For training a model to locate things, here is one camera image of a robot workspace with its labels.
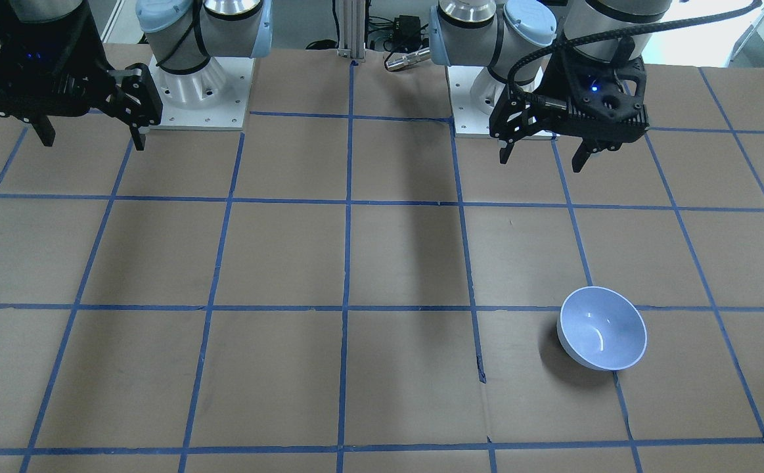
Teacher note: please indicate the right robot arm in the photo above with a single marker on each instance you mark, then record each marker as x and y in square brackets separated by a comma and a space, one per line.
[185, 35]

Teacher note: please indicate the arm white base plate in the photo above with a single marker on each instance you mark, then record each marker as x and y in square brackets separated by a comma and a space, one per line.
[473, 93]
[207, 105]

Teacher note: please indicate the silver metal cylinder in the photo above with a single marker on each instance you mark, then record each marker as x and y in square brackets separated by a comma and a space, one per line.
[407, 60]

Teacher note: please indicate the aluminium frame post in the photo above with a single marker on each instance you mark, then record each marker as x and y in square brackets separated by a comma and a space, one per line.
[352, 21]

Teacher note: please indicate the blue bowl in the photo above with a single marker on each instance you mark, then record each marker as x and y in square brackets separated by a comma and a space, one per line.
[601, 329]

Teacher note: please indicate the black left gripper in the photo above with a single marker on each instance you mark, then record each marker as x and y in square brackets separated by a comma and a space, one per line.
[552, 81]

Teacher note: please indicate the black power adapter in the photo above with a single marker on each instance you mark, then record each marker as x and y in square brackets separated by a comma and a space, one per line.
[406, 27]

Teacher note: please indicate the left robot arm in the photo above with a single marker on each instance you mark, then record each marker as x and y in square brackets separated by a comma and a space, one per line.
[537, 79]

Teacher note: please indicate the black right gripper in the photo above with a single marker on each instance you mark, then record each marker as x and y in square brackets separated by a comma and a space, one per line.
[90, 51]

